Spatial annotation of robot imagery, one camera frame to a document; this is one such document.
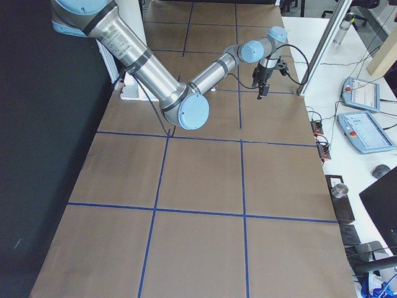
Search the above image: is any orange black connector box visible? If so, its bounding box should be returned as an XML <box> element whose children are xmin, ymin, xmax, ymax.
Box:
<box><xmin>310</xmin><ymin>120</ymin><xmax>331</xmax><ymax>164</ymax></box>

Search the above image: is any clear water bottle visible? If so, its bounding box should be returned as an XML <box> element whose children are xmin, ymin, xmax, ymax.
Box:
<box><xmin>332</xmin><ymin>12</ymin><xmax>355</xmax><ymax>44</ymax></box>

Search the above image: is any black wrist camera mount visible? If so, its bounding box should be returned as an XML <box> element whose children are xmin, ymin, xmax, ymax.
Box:
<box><xmin>276</xmin><ymin>58</ymin><xmax>289</xmax><ymax>76</ymax></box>

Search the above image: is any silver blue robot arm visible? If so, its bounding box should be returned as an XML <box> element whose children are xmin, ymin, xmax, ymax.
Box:
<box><xmin>51</xmin><ymin>1</ymin><xmax>287</xmax><ymax>130</ymax></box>

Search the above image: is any teach pendant tablet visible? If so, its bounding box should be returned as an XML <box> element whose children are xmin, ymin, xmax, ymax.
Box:
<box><xmin>337</xmin><ymin>111</ymin><xmax>396</xmax><ymax>154</ymax></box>
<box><xmin>341</xmin><ymin>76</ymin><xmax>380</xmax><ymax>112</ymax></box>

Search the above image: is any far teach pendant tablet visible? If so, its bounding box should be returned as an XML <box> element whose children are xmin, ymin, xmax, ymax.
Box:
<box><xmin>341</xmin><ymin>76</ymin><xmax>380</xmax><ymax>112</ymax></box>

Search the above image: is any aluminium frame post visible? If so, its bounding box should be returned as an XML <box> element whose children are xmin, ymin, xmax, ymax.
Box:
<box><xmin>297</xmin><ymin>0</ymin><xmax>352</xmax><ymax>96</ymax></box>

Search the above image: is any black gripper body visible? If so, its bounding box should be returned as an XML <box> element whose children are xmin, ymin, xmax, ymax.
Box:
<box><xmin>251</xmin><ymin>63</ymin><xmax>275</xmax><ymax>87</ymax></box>

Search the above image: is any near teach pendant tablet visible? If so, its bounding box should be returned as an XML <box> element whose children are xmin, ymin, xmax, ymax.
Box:
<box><xmin>337</xmin><ymin>111</ymin><xmax>396</xmax><ymax>154</ymax></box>

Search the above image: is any black computer mouse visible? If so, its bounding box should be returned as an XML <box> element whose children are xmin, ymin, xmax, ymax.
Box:
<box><xmin>371</xmin><ymin>164</ymin><xmax>391</xmax><ymax>179</ymax></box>

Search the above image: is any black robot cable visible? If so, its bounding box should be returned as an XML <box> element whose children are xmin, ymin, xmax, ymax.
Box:
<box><xmin>279</xmin><ymin>44</ymin><xmax>311</xmax><ymax>86</ymax></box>

